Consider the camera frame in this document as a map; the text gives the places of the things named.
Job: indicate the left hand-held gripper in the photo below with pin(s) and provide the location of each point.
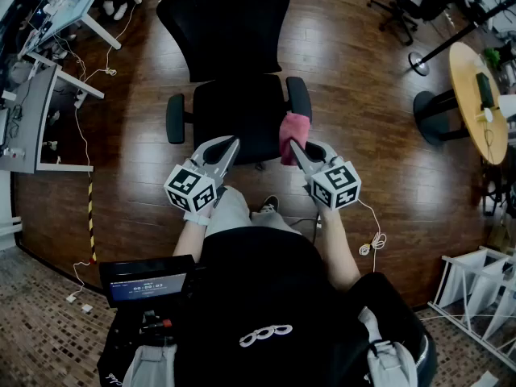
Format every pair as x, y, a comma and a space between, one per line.
187, 184

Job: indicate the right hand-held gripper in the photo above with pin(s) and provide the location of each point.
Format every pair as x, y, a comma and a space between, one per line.
334, 186

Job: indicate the pink cloth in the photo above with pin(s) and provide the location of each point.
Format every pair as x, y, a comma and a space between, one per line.
292, 129

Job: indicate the person's left forearm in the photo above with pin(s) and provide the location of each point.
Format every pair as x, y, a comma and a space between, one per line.
189, 236

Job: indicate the person's right forearm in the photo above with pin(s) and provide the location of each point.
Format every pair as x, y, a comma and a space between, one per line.
338, 248

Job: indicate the black chair seat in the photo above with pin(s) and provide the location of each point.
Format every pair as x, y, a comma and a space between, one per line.
238, 115

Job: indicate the black chair armrest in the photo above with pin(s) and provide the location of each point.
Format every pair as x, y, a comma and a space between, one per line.
299, 95
176, 119

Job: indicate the person's grey trousers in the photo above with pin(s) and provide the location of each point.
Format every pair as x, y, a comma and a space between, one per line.
230, 212

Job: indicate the person's black sneaker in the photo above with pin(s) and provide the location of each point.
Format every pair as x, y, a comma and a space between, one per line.
269, 205

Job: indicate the black table base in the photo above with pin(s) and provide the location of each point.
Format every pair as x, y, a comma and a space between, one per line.
429, 115

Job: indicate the person's black t-shirt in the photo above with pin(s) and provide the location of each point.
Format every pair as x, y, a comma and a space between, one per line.
274, 280

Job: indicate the yellow black striped floor strip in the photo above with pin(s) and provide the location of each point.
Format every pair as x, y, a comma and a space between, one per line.
91, 216

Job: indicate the black pole stand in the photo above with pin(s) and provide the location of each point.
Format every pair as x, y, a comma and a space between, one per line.
418, 63

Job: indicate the black screen monitor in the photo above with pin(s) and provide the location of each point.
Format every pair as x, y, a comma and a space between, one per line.
145, 280

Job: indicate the white power strip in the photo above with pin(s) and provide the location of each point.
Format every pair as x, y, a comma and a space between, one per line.
80, 99

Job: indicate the round wooden table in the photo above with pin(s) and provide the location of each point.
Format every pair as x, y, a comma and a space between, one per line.
467, 95

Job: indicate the small white cup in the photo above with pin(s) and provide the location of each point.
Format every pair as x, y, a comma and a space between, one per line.
488, 114

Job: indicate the black box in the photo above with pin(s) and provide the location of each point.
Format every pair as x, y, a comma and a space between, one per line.
485, 91

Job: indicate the grey desk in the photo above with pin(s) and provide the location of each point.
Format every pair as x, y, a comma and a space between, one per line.
32, 107

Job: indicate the white plug adapter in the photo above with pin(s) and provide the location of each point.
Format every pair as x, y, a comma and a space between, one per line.
87, 308
71, 298

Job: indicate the red button box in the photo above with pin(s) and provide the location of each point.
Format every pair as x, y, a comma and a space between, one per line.
14, 153

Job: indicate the green plant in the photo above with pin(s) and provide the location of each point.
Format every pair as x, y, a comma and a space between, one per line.
492, 58

